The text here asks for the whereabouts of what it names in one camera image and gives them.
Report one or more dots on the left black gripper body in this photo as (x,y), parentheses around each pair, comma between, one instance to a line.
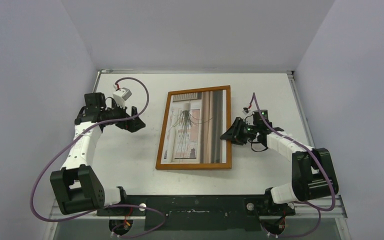
(117,113)

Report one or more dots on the wooden picture frame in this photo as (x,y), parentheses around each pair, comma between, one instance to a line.
(160,149)

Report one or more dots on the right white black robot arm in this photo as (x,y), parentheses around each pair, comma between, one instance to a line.
(313,178)

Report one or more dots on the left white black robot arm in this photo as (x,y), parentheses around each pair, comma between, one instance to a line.
(76,186)

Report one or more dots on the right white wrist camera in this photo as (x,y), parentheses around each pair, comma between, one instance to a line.
(247,111)

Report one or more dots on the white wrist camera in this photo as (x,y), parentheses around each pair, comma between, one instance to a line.
(247,111)
(121,95)

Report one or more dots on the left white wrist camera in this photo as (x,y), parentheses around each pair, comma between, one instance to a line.
(121,95)

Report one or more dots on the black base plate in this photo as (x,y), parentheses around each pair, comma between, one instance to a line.
(201,212)

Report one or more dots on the aluminium rail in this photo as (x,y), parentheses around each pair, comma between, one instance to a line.
(301,211)

